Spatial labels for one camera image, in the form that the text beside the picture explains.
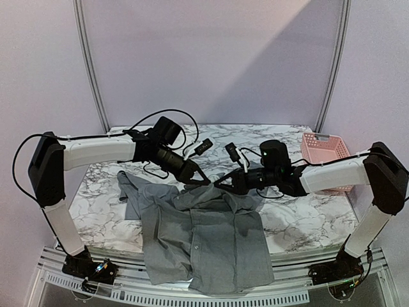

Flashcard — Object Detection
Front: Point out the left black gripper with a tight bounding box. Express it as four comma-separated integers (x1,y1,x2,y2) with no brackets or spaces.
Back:
153,144,210,185

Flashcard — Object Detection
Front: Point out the grey button shirt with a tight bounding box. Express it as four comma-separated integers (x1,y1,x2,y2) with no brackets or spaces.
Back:
117,171,274,295

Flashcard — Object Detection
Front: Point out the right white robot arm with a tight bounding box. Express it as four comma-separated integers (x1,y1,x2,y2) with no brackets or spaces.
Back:
214,140,408,279

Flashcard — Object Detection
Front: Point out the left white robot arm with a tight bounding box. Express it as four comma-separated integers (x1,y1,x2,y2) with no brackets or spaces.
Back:
28,130,210,278

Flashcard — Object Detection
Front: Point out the pink plastic basket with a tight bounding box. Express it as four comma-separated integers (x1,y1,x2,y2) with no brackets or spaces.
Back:
301,132,357,195

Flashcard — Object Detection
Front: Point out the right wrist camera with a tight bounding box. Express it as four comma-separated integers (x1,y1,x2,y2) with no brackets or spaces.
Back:
225,143,249,173

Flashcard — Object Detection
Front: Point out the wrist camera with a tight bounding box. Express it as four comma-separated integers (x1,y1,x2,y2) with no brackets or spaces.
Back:
183,138,213,161
225,143,249,173

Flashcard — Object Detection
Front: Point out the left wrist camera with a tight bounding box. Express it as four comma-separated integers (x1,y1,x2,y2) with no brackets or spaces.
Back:
183,138,213,161

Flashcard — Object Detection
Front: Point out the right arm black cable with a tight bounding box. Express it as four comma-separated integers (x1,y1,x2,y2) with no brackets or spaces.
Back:
239,146,409,204

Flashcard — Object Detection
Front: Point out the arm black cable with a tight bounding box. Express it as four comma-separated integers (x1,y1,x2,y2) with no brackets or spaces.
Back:
239,146,409,204
12,110,199,205

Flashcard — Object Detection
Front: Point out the aluminium front rail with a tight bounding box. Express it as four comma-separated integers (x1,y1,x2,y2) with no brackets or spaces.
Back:
27,247,401,306

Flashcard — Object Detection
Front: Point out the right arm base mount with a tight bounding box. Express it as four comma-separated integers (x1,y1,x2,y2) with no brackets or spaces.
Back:
308,260,364,285

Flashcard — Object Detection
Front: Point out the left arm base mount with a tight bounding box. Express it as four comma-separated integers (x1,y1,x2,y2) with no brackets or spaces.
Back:
62,250,119,285

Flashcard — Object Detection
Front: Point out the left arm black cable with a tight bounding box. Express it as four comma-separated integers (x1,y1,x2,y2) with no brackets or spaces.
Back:
12,110,199,205

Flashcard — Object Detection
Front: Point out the right wall aluminium post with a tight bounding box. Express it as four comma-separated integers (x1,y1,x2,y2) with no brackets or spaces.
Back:
314,0,351,133

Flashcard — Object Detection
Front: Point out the wall aluminium post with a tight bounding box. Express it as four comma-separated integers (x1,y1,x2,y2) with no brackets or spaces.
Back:
314,0,351,133
73,0,111,132

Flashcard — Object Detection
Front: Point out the left wall aluminium post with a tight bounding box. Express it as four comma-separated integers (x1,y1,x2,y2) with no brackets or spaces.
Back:
73,0,111,132

